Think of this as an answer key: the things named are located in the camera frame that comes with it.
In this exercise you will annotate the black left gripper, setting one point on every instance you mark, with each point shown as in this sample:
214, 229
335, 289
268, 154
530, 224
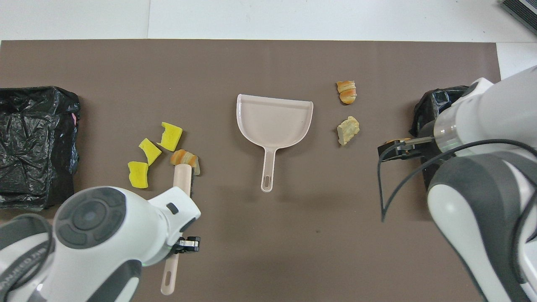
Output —
176, 248

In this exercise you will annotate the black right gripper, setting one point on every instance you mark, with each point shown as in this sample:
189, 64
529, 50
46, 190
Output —
413, 152

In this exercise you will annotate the pale yellow bread chunk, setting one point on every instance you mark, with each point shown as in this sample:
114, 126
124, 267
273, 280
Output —
348, 130

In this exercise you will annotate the beige hand brush black bristles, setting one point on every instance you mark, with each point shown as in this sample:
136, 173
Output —
182, 178

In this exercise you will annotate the striped croissant piece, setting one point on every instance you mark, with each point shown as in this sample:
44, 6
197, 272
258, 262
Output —
347, 93

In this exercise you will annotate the yellow green sponge piece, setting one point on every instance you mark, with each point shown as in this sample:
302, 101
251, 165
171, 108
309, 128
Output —
150, 151
138, 175
170, 137

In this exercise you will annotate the orange striped bread slice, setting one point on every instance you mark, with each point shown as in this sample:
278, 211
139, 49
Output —
183, 157

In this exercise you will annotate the beige plastic dustpan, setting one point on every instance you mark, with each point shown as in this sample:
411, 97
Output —
275, 121

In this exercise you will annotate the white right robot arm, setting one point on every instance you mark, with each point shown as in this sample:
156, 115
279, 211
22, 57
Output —
482, 176

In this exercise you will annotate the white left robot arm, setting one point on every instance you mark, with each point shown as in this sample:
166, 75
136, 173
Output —
96, 243

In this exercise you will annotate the bin with black bag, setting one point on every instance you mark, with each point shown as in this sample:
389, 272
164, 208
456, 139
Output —
436, 105
33, 147

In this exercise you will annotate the brown table mat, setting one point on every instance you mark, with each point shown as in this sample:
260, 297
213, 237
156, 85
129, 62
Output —
268, 251

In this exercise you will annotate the dark grey ribbed device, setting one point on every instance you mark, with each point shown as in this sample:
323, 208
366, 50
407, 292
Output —
522, 10

